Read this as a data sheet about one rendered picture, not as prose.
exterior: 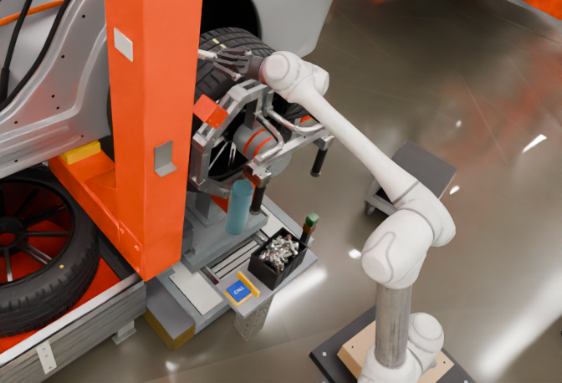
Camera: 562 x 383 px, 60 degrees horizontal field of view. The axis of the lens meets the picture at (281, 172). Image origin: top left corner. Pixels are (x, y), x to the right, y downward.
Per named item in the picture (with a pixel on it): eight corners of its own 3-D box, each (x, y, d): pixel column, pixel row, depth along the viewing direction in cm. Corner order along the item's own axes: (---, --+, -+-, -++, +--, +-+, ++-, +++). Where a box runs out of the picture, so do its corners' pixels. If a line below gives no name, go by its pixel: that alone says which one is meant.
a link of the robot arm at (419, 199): (428, 173, 142) (404, 196, 134) (473, 220, 139) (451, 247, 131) (403, 193, 153) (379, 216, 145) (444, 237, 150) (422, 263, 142)
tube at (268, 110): (293, 99, 195) (299, 78, 188) (329, 127, 187) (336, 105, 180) (262, 114, 185) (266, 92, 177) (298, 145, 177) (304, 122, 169)
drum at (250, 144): (254, 139, 204) (259, 112, 195) (289, 169, 196) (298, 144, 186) (228, 151, 196) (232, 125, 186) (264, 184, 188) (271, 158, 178)
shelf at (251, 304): (288, 236, 218) (290, 232, 216) (316, 262, 212) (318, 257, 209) (214, 288, 193) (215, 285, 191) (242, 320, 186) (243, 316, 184)
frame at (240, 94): (278, 155, 230) (305, 56, 192) (288, 163, 228) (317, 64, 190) (185, 206, 198) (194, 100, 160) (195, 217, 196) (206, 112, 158)
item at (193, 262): (223, 184, 278) (225, 172, 271) (266, 225, 263) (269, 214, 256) (147, 227, 248) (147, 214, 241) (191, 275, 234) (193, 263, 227)
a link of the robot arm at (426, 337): (437, 351, 188) (460, 324, 172) (413, 385, 177) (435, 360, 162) (402, 323, 195) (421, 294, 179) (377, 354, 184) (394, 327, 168)
